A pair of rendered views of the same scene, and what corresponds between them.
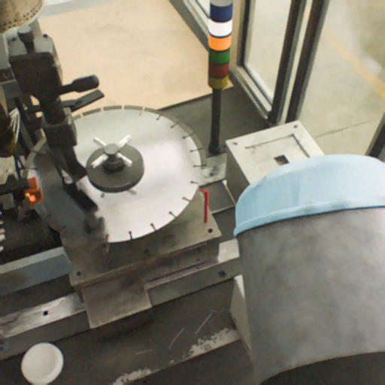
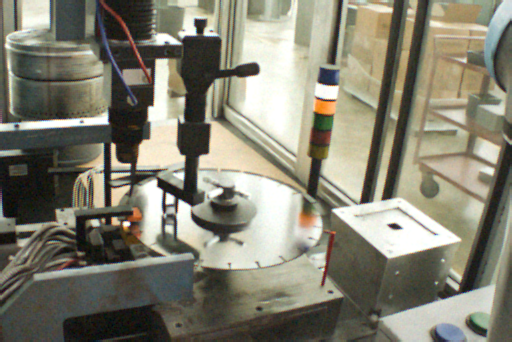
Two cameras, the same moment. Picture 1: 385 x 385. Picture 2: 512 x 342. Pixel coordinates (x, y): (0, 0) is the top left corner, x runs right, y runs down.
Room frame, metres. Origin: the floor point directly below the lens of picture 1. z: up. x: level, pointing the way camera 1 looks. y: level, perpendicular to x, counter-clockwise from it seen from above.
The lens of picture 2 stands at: (-0.24, 0.22, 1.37)
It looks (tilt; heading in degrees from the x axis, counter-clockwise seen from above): 20 degrees down; 357
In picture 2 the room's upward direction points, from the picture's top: 4 degrees clockwise
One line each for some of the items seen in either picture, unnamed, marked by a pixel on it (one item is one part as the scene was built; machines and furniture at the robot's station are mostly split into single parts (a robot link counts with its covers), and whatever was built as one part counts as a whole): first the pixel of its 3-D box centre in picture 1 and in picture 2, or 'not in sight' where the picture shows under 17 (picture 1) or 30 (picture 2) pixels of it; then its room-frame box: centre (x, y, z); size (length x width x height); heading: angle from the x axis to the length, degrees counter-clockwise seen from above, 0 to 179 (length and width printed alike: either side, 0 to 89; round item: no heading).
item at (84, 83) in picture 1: (67, 80); (227, 68); (0.47, 0.16, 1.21); 0.08 x 0.06 x 0.03; 110
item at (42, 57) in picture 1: (46, 93); (196, 87); (0.48, 0.20, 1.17); 0.06 x 0.05 x 0.20; 101
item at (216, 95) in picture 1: (216, 119); (309, 202); (0.76, -0.06, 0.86); 0.02 x 0.02 x 0.22
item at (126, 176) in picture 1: (114, 163); (224, 205); (0.53, 0.15, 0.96); 0.11 x 0.11 x 0.03
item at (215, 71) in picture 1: (218, 65); (320, 134); (0.76, -0.06, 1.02); 0.05 x 0.04 x 0.03; 20
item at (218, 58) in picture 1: (219, 52); (322, 119); (0.76, -0.06, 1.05); 0.05 x 0.04 x 0.03; 20
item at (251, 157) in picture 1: (276, 181); (386, 258); (0.59, -0.19, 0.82); 0.18 x 0.18 x 0.15; 20
